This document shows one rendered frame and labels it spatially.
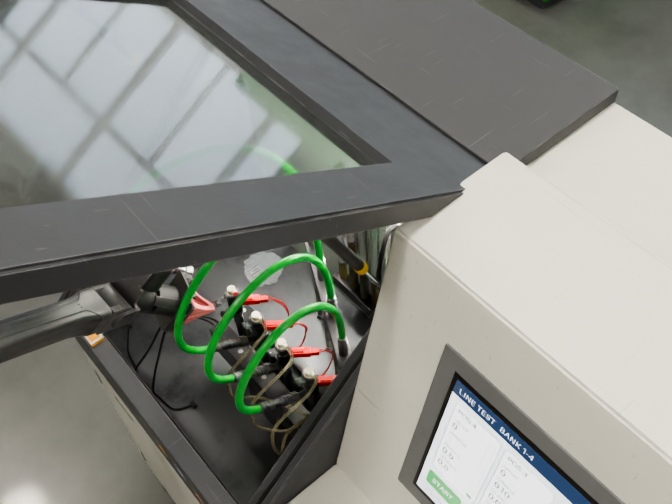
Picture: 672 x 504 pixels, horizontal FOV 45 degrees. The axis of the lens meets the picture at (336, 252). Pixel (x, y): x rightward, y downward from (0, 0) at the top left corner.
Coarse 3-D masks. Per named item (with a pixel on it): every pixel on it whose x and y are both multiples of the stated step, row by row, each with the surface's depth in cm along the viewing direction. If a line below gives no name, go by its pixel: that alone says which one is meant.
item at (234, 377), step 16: (288, 256) 134; (304, 256) 136; (272, 272) 132; (256, 288) 131; (240, 304) 131; (224, 320) 132; (208, 352) 134; (208, 368) 137; (256, 368) 149; (272, 368) 151
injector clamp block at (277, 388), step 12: (216, 324) 170; (228, 324) 170; (228, 336) 168; (240, 348) 166; (228, 360) 171; (276, 360) 165; (276, 372) 170; (252, 384) 165; (264, 384) 161; (276, 384) 161; (264, 396) 162; (276, 396) 159; (276, 408) 160; (300, 408) 157; (276, 420) 166; (288, 420) 157
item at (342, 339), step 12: (300, 312) 130; (336, 312) 137; (288, 324) 129; (336, 324) 142; (276, 336) 129; (264, 348) 129; (252, 360) 130; (252, 372) 130; (240, 384) 131; (240, 396) 133; (288, 396) 146; (240, 408) 135; (252, 408) 139; (264, 408) 141
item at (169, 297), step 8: (184, 272) 150; (176, 280) 150; (184, 280) 148; (160, 288) 146; (168, 288) 147; (176, 288) 149; (184, 288) 148; (160, 296) 145; (168, 296) 146; (176, 296) 147; (160, 304) 145; (168, 304) 146; (176, 304) 147; (152, 312) 145; (160, 312) 146; (168, 312) 147; (176, 312) 148; (160, 320) 151; (168, 320) 149
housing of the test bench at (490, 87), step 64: (320, 0) 151; (384, 0) 150; (448, 0) 149; (384, 64) 139; (448, 64) 138; (512, 64) 137; (576, 64) 137; (448, 128) 129; (512, 128) 128; (576, 128) 131; (640, 128) 131; (576, 192) 123; (640, 192) 123
